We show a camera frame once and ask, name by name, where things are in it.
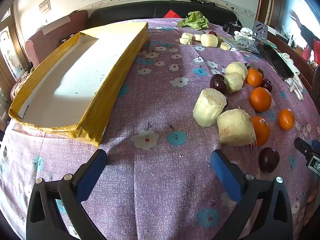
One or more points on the green lettuce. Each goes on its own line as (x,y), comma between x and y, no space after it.
(195,20)

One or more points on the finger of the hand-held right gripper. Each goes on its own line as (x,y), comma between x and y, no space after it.
(301,146)

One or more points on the wall plaque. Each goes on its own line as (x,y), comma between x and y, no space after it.
(45,5)

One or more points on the white glove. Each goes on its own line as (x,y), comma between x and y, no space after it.
(296,82)

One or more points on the black smartphone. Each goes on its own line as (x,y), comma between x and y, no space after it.
(275,60)

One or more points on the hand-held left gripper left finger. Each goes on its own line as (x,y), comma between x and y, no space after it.
(92,173)

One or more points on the purple floral tablecloth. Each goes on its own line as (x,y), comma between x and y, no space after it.
(155,100)

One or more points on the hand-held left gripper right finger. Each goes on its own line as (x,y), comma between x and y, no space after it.
(226,177)

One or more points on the wooden side table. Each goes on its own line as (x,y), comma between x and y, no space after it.
(300,60)

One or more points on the pink armchair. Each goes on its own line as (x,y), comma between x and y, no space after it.
(42,45)

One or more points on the black binder clip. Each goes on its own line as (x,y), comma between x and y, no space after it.
(231,26)

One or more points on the dark red plum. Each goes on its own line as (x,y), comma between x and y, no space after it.
(217,83)
(267,85)
(212,33)
(268,160)

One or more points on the orange mandarin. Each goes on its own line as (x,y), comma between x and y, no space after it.
(286,119)
(260,99)
(263,133)
(255,78)

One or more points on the white cloth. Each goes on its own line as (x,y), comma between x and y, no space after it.
(243,32)

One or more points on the yellow taped shallow tray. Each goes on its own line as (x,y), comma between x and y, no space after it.
(75,80)

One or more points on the wooden glass door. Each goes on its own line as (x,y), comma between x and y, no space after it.
(11,52)

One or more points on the grey metal bracket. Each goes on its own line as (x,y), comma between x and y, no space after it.
(260,30)

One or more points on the black leather sofa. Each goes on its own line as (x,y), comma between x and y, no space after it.
(125,11)

